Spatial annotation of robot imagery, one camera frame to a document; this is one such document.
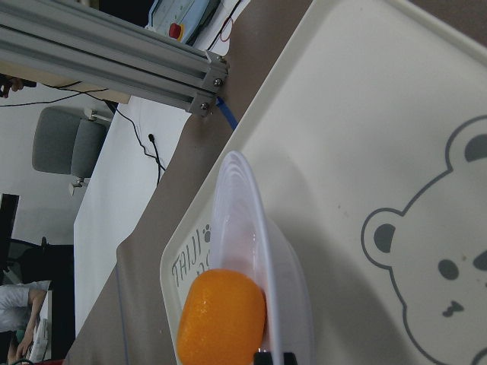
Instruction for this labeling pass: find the aluminium frame post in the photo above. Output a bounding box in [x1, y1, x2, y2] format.
[1, 1, 228, 115]

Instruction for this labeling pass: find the white round plate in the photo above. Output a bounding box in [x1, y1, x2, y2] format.
[209, 151, 317, 364]

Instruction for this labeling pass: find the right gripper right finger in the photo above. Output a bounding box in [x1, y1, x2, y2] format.
[283, 352, 298, 365]

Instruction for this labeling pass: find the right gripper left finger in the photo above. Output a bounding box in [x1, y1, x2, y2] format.
[253, 351, 272, 365]

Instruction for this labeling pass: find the grey office chair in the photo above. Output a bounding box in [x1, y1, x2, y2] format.
[31, 106, 108, 195]

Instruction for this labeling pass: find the blue cable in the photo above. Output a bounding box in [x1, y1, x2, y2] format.
[215, 97, 240, 132]

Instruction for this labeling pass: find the orange fruit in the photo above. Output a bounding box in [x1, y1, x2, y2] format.
[177, 269, 266, 364]

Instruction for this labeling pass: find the person in white shirt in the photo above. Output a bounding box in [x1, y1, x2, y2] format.
[1, 281, 51, 364]

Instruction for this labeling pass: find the cream bear tray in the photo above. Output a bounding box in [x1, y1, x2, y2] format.
[160, 1, 486, 364]

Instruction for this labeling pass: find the emergency stop pendant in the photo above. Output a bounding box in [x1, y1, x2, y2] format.
[145, 0, 220, 46]

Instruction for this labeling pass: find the black cable on floor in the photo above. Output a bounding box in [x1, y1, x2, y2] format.
[0, 81, 167, 187]

